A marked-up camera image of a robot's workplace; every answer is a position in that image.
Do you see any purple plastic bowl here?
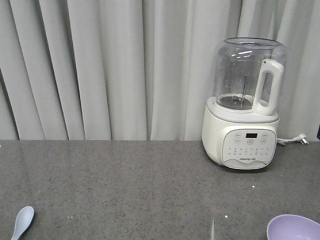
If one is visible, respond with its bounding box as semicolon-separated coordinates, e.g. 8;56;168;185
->
266;214;320;240

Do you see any light blue plastic spoon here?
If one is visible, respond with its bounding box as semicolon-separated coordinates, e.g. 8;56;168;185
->
11;206;35;240

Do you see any white blender with clear jar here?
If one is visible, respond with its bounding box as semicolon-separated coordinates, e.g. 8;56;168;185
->
201;37;288;170

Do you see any grey pleated curtain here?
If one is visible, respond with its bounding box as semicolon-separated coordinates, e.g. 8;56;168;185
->
0;0;320;141

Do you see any white power cord with plug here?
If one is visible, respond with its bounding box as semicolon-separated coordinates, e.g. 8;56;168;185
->
276;133;310;146

